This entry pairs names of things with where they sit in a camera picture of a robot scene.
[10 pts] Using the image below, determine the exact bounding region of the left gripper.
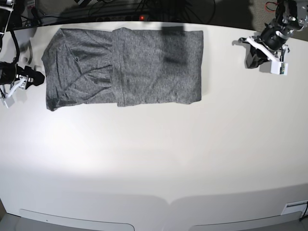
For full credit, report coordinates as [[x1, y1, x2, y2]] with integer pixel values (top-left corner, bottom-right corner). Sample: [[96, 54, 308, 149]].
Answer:
[[237, 25, 293, 75]]

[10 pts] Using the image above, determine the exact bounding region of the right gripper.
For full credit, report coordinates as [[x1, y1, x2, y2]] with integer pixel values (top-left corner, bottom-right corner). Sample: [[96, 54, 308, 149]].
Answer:
[[0, 62, 45, 108]]

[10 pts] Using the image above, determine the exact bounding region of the grey long-sleeve T-shirt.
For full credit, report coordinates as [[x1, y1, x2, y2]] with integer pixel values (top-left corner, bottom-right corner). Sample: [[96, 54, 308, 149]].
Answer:
[[42, 27, 204, 111]]

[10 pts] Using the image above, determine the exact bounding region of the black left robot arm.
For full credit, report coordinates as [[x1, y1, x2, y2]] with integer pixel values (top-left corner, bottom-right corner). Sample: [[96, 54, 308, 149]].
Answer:
[[238, 0, 308, 75]]

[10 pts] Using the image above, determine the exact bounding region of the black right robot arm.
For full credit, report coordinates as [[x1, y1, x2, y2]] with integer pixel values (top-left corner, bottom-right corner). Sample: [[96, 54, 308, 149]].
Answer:
[[0, 0, 45, 108]]

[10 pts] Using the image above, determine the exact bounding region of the black power strip red light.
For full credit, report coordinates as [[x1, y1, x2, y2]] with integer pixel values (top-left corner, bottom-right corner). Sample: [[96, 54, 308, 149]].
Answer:
[[93, 14, 148, 22]]

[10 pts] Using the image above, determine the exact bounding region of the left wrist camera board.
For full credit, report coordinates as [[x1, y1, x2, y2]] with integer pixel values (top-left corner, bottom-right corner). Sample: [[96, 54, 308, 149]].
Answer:
[[279, 62, 288, 76]]

